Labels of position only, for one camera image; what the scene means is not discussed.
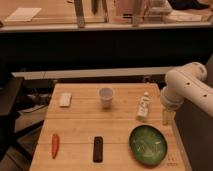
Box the red chili pepper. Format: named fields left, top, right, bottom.
left=51, top=134, right=60, bottom=159

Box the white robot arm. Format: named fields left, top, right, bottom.
left=160, top=62, right=213, bottom=125

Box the white ceramic cup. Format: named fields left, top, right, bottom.
left=99, top=87, right=114, bottom=109

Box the white plastic bottle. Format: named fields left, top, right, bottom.
left=137, top=92, right=150, bottom=121

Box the green plate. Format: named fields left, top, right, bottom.
left=129, top=125, right=168, bottom=167

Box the black rectangular remote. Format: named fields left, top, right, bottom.
left=93, top=136, right=103, bottom=163

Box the white rectangular sponge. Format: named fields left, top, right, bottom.
left=59, top=93, right=72, bottom=107

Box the wooden table leg right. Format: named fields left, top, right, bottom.
left=132, top=0, right=142, bottom=27

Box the wooden table leg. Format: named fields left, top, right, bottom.
left=74, top=0, right=85, bottom=28
left=132, top=0, right=142, bottom=27

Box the wooden table leg left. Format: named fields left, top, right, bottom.
left=74, top=0, right=85, bottom=28

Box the black chair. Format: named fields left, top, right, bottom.
left=0, top=64, right=46, bottom=161

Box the white paper sheet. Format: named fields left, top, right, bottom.
left=5, top=8, right=41, bottom=22

